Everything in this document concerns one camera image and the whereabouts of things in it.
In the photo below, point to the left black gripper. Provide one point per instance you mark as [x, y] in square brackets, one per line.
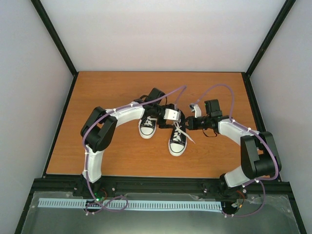
[163, 125]

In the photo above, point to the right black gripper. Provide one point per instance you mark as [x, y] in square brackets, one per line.
[192, 124]

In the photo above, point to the white shoelace of sneaker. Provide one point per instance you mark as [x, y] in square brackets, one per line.
[178, 132]
[148, 122]

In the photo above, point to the black sneaker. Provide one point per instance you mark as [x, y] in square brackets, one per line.
[146, 133]
[177, 148]

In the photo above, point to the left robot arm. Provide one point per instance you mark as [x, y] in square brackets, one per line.
[98, 130]

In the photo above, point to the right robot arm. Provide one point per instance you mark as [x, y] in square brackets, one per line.
[259, 158]

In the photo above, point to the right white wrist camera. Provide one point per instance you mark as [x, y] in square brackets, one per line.
[195, 108]

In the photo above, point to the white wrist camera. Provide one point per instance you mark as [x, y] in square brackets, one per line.
[195, 108]
[171, 114]

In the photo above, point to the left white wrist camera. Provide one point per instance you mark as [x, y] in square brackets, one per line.
[171, 114]

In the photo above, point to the right black frame post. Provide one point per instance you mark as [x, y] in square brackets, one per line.
[281, 16]

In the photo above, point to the black frame post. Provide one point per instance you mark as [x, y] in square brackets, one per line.
[281, 16]
[38, 6]

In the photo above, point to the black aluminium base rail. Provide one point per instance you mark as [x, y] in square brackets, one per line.
[114, 185]

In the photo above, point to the white slotted cable duct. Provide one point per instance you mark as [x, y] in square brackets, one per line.
[132, 205]

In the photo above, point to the left black frame post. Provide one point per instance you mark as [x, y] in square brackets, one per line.
[38, 6]

